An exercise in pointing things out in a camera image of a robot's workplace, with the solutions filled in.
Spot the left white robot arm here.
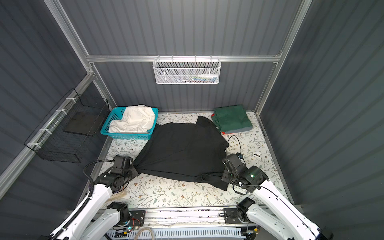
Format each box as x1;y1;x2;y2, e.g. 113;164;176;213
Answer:
39;156;139;240

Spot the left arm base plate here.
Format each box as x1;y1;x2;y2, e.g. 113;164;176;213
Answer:
113;210;146;228

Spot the white wire wall basket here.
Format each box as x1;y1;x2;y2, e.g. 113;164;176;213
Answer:
153;59;222;85

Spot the white bottle in basket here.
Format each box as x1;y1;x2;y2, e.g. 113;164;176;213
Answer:
198;74;219;79

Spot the black wire side basket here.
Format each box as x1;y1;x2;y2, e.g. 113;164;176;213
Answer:
25;91;110;164

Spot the black t-shirt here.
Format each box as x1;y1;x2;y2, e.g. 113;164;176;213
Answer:
133;116;228;191

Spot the folded grey t-shirt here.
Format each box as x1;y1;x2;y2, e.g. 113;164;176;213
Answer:
222;127;253;135

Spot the folded green t-shirt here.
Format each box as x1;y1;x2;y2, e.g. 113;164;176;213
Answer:
211;105;253;132

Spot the teal plastic laundry basket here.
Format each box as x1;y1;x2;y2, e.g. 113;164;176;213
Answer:
101;105;159;140

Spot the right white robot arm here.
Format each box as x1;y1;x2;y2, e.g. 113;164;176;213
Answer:
222;154;334;240

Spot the white t-shirt in basket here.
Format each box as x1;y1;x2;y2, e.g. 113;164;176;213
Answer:
109;105;156;134

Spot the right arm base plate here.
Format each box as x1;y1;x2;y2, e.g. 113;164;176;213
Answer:
223;208;249;225

